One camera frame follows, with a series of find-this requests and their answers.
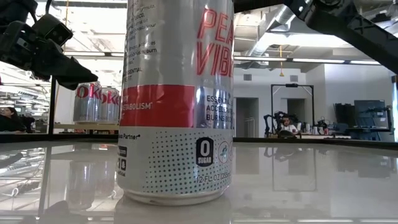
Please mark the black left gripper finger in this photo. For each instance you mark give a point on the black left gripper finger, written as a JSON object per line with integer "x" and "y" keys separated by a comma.
{"x": 68, "y": 70}

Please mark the silver Diet Coke can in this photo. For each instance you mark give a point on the silver Diet Coke can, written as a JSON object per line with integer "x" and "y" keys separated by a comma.
{"x": 87, "y": 105}
{"x": 110, "y": 107}

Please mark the silver red Celsius can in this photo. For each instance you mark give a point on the silver red Celsius can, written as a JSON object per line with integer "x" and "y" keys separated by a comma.
{"x": 174, "y": 93}

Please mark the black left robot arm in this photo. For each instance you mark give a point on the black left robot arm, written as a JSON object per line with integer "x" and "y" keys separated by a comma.
{"x": 15, "y": 9}

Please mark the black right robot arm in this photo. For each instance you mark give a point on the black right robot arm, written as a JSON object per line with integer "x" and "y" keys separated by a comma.
{"x": 357, "y": 28}

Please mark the wooden shelf board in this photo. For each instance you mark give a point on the wooden shelf board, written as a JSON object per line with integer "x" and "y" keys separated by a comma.
{"x": 81, "y": 127}

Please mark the person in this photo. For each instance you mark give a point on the person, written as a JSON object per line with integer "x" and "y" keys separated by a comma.
{"x": 11, "y": 123}
{"x": 288, "y": 127}

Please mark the black background robot arms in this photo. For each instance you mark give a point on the black background robot arms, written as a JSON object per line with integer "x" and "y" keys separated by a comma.
{"x": 270, "y": 123}

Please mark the yellow hanging pendant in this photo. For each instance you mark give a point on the yellow hanging pendant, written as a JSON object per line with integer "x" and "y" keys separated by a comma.
{"x": 281, "y": 73}

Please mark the ceiling light strip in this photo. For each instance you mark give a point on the ceiling light strip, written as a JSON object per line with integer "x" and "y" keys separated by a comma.
{"x": 317, "y": 60}

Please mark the dark monitor desk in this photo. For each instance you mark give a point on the dark monitor desk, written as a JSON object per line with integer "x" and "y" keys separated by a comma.
{"x": 367, "y": 112}

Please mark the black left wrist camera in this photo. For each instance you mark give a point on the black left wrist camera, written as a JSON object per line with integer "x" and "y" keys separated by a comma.
{"x": 53, "y": 29}

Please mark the black metal shelf frame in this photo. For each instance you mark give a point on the black metal shelf frame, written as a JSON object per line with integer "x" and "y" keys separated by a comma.
{"x": 52, "y": 105}

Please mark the black background rig frame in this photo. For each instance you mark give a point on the black background rig frame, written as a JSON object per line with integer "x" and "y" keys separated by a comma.
{"x": 272, "y": 109}

